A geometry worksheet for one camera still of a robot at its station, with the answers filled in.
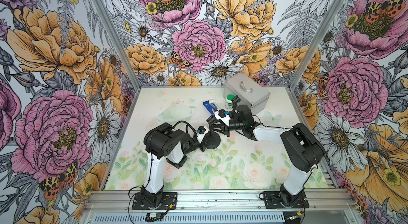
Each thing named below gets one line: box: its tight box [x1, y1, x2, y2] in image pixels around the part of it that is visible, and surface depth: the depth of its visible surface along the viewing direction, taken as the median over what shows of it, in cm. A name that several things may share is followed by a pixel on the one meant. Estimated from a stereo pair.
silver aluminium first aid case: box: [223, 73, 271, 116], surface depth 101 cm
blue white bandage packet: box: [202, 98, 219, 117], surface depth 110 cm
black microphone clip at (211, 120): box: [205, 115, 217, 127], surface depth 81 cm
